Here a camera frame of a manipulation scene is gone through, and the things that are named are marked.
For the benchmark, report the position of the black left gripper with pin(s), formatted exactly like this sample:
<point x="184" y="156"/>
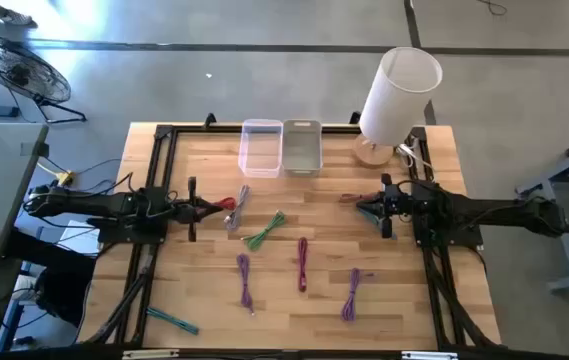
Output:
<point x="184" y="210"/>

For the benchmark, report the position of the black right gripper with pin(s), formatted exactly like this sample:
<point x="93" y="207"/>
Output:
<point x="396" y="204"/>

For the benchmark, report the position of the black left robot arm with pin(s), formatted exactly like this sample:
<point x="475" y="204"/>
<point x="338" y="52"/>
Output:
<point x="79" y="205"/>

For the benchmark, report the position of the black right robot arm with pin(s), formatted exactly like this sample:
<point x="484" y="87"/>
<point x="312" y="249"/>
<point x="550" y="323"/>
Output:
<point x="489" y="210"/>

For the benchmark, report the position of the clear plastic bin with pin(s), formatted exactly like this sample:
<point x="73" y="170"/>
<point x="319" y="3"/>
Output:
<point x="261" y="150"/>

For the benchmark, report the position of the black table clamp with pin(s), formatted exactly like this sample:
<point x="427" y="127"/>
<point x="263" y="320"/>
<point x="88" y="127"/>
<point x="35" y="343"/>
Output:
<point x="354" y="118"/>
<point x="209" y="120"/>

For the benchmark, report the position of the grey plastic bin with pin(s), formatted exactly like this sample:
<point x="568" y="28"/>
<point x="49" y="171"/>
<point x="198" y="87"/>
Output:
<point x="302" y="150"/>

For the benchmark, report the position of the white shade table lamp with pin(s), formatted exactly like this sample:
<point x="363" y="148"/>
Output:
<point x="399" y="95"/>

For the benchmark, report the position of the white paper sheet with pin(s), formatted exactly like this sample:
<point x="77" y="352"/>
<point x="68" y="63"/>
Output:
<point x="81" y="240"/>

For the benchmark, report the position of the yellow power plug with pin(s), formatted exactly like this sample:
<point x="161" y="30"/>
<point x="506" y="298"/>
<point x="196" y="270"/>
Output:
<point x="64" y="176"/>

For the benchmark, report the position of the person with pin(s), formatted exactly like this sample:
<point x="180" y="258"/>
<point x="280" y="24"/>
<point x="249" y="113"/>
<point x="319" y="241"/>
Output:
<point x="59" y="285"/>

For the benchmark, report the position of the black floor fan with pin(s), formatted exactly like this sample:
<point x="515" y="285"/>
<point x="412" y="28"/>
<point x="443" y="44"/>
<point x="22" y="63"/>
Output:
<point x="19" y="70"/>

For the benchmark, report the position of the silver metal bracket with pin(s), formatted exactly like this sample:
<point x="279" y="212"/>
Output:
<point x="149" y="354"/>
<point x="429" y="355"/>

